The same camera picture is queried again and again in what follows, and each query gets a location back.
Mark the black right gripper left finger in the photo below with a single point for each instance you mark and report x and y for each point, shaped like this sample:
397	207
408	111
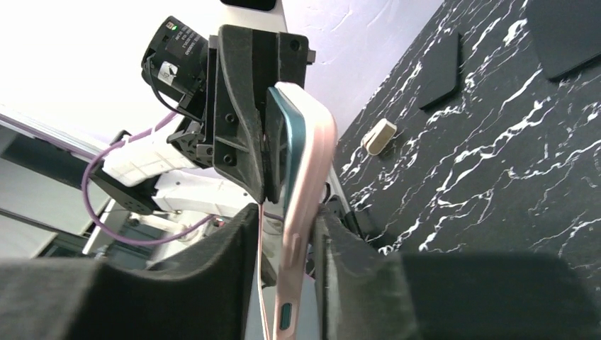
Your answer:
201	292

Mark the beige small eraser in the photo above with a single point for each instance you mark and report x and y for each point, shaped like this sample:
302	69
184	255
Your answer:
376	139

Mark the aluminium frame rail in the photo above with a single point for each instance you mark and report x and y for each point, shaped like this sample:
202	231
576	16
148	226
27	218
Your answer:
42	208

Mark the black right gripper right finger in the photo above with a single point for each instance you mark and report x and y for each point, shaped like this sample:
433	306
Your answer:
363	294

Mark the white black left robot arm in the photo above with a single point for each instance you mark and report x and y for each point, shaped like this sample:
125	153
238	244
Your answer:
130	174

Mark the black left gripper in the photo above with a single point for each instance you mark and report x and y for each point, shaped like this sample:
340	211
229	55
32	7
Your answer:
179	66

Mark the pink phone case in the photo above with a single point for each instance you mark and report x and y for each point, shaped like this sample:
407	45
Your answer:
320	142

